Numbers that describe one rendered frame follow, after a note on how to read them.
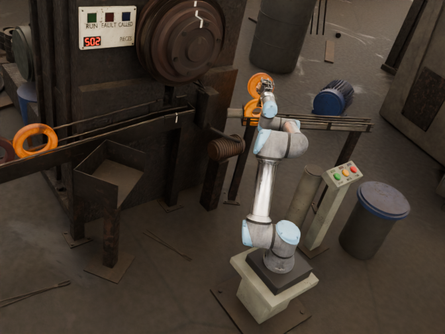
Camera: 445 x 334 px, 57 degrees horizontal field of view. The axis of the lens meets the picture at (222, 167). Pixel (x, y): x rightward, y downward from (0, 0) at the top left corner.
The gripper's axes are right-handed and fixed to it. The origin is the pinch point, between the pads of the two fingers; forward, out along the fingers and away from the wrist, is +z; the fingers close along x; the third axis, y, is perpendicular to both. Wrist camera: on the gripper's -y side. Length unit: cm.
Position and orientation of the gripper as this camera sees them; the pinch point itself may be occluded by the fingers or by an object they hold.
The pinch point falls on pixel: (261, 83)
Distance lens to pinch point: 245.9
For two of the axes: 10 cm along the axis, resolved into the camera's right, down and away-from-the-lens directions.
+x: -9.8, -1.5, -1.6
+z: -0.3, -6.3, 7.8
